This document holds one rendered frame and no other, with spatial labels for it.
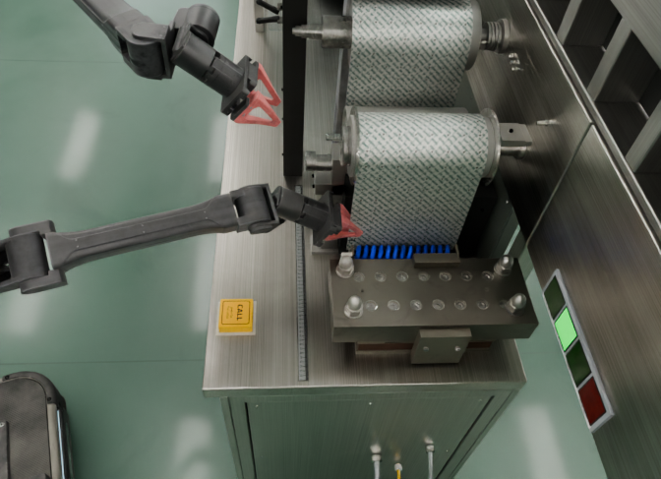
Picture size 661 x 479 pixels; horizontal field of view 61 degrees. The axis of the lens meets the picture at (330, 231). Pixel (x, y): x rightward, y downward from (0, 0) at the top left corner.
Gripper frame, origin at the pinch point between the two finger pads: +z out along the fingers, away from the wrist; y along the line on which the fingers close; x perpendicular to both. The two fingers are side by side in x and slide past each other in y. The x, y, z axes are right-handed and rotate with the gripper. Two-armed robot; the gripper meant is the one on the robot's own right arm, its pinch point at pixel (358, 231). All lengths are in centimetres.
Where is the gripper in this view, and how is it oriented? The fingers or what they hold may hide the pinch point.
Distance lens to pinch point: 116.2
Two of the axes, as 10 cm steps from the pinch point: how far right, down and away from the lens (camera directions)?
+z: 8.3, 3.1, 4.6
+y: 0.6, 7.7, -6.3
